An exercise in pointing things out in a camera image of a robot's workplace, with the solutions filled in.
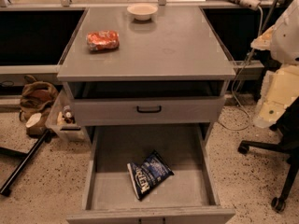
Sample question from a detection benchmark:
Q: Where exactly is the blue chip bag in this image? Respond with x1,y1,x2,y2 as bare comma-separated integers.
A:
127,150,174,200

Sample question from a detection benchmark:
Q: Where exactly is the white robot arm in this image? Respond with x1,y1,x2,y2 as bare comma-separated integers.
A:
250,0,299,128

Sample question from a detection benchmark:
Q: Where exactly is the grey drawer cabinet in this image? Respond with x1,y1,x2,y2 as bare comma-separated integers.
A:
57,6,236,224

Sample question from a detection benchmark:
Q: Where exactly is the open middle drawer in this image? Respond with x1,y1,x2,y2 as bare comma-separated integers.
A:
67,124,235,224

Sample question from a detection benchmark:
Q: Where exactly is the orange chip bag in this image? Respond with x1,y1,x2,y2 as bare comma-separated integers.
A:
86,30,120,51

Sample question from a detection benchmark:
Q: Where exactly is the clear plastic bin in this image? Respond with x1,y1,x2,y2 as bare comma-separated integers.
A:
46,90,85,141

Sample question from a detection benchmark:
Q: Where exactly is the white bowl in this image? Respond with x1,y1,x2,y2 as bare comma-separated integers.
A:
127,3,158,21

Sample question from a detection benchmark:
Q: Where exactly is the brown backpack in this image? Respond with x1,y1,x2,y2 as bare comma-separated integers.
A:
19,75,59,137

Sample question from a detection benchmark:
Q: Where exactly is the black office chair base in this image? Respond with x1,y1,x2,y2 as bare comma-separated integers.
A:
237,96,299,213

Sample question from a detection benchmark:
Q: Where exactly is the black metal stand leg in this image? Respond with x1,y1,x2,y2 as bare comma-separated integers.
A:
0,130,51,197

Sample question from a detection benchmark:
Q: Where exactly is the top drawer with black handle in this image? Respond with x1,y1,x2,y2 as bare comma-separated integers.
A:
72,97,225,126

